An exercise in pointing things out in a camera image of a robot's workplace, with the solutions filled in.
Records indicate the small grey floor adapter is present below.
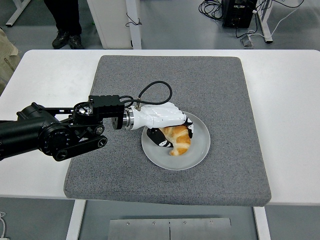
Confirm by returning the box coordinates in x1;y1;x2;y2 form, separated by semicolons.
240;34;255;48

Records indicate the person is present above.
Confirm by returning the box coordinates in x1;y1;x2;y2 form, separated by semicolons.
43;0;85;50
0;27;21;96

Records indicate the white desk leg with foot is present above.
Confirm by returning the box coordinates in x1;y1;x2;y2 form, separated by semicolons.
257;0;275;44

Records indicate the black cable bundle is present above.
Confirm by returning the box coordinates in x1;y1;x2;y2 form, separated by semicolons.
198;0;226;22

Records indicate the grey felt mat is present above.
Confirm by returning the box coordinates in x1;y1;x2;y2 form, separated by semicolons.
63;55;273;208

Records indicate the white table leg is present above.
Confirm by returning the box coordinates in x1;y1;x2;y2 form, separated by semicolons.
65;199;87;240
252;206;272;240

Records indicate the golden croissant bread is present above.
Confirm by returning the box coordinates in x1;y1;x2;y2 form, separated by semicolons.
159;124;192;157

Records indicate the thin black hanging cable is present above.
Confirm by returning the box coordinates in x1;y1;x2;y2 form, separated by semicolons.
125;12;143;27

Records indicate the pale grey round plate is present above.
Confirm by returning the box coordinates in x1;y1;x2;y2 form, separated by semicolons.
141;111;211;171

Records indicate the white cabinet panel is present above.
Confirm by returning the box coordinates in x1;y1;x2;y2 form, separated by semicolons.
87;0;133;50

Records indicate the white desk leg column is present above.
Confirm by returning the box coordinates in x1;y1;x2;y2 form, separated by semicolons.
125;0;143;50

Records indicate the white desk foot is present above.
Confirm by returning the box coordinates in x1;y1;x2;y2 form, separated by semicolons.
5;0;32;28

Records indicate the long white floor cable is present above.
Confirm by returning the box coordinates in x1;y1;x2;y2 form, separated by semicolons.
247;0;306;41

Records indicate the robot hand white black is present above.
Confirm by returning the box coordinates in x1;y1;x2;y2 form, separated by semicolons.
131;101;195;148

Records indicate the black computer tower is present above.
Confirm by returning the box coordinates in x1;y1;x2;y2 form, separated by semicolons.
221;0;258;29

